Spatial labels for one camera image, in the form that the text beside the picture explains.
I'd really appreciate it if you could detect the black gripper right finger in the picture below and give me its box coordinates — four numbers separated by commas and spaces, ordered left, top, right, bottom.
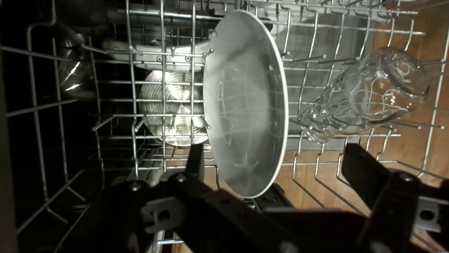
341, 143, 449, 253

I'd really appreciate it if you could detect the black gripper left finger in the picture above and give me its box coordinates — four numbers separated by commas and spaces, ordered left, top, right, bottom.
88, 142, 222, 253

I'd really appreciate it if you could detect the white plate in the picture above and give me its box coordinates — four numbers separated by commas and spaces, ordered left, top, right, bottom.
203, 10, 289, 198

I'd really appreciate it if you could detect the steel bowl in rack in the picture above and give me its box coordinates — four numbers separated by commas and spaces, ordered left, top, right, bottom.
139, 70, 208, 146

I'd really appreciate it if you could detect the clear drinking glass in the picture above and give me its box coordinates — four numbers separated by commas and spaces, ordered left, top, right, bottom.
297, 48, 429, 142

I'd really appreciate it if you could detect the wire dishwasher rack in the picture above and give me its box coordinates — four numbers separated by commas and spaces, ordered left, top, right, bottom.
1, 0, 448, 253

